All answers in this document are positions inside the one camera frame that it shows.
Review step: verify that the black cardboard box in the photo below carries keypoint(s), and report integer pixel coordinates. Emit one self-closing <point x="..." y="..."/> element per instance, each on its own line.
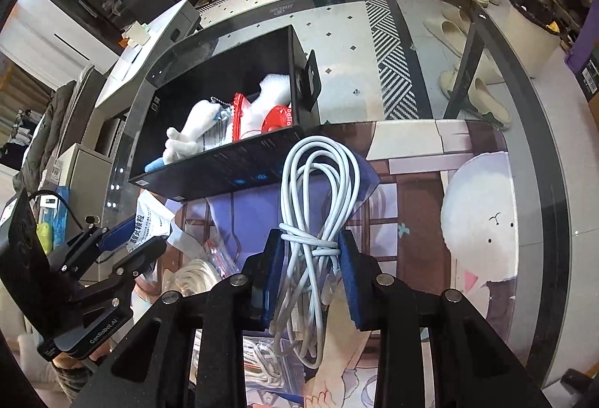
<point x="224" y="165"/>

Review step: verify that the purple paper bag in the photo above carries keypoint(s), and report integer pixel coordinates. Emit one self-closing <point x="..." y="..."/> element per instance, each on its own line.
<point x="579" y="54"/>

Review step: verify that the white medicine sachet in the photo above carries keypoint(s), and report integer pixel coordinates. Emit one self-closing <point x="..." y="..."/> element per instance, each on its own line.
<point x="152" y="219"/>

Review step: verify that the small grey side cabinet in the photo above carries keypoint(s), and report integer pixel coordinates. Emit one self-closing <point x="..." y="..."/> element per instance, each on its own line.
<point x="85" y="173"/>

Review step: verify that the plaid sleeve forearm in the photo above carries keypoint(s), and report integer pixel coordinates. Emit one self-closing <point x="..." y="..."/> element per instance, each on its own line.
<point x="73" y="374"/>

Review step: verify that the white cup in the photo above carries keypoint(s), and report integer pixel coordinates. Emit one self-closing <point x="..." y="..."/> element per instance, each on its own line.
<point x="136" y="34"/>

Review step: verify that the white coffee table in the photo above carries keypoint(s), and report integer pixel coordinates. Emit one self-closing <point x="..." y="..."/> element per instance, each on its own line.
<point x="130" y="70"/>

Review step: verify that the white trash bin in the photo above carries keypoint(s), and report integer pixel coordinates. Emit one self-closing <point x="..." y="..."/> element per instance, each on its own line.
<point x="533" y="31"/>

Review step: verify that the cardboard box on floor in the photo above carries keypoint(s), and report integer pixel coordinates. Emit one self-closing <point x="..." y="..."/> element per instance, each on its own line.
<point x="588" y="79"/>

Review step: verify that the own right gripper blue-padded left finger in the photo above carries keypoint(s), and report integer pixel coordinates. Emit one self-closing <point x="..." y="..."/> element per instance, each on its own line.
<point x="187" y="351"/>

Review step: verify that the red white balloon glue packet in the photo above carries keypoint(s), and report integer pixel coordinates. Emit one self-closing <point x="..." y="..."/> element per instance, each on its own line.
<point x="279" y="117"/>

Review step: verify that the anime printed desk mat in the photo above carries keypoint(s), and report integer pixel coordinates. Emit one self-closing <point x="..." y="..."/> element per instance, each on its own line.
<point x="375" y="218"/>

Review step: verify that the grey sofa with coat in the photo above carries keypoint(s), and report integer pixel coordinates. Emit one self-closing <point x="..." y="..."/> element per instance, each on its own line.
<point x="63" y="124"/>

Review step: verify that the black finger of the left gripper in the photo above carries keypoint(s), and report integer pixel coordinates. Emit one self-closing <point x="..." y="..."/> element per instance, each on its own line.
<point x="135" y="258"/>

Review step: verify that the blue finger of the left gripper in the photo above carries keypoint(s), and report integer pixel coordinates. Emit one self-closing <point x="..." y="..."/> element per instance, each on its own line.
<point x="112" y="234"/>

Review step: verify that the white foam block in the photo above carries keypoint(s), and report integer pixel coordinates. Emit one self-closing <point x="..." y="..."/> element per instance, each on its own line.
<point x="275" y="90"/>

